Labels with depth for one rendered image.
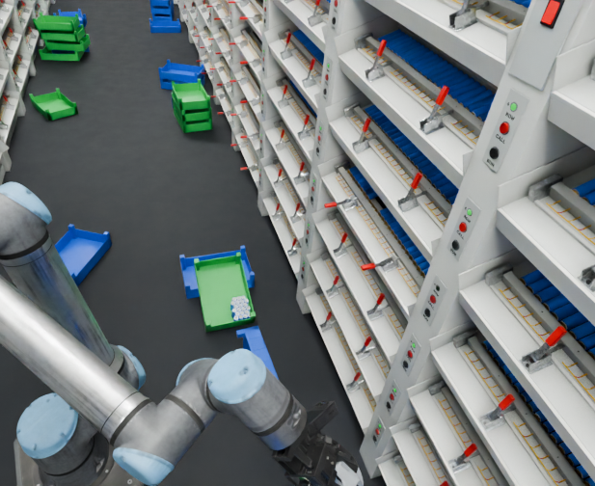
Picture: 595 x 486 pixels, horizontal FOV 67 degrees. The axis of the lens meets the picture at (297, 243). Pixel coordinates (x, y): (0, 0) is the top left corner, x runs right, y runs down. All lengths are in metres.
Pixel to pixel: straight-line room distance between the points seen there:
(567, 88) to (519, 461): 0.63
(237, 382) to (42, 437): 0.75
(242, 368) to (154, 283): 1.40
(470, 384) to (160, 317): 1.32
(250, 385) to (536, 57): 0.63
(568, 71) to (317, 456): 0.71
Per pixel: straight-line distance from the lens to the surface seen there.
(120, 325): 1.98
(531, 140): 0.75
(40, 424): 1.40
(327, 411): 0.92
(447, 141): 0.93
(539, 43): 0.73
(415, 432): 1.37
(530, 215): 0.79
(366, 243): 1.25
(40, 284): 1.17
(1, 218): 1.07
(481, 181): 0.82
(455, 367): 1.04
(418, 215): 1.04
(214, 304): 1.93
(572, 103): 0.70
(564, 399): 0.83
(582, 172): 0.87
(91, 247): 2.35
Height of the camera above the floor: 1.50
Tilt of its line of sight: 41 degrees down
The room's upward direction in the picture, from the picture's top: 6 degrees clockwise
